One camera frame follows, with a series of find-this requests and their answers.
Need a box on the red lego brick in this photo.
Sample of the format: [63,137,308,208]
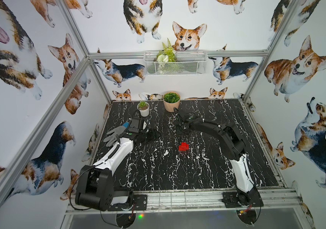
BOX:
[178,142,189,152]

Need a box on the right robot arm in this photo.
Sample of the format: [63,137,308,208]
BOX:
[174,108,256,206]

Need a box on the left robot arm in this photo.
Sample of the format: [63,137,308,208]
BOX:
[75,118,160,211]

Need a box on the small white plant pot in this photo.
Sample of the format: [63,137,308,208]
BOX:
[137,101,150,117]

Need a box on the beige plant pot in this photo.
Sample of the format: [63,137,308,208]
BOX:
[163,91,181,113]

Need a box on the grey work glove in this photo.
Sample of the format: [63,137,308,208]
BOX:
[103,122,129,147]

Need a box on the green fern plant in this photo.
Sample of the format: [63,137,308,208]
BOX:
[156,39,177,73]

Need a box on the white wire basket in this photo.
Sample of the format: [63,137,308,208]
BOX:
[144,51,208,76]

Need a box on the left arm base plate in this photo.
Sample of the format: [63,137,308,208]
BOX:
[108,194,148,211]

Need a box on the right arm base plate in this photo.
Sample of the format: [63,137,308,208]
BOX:
[222,188,264,208]

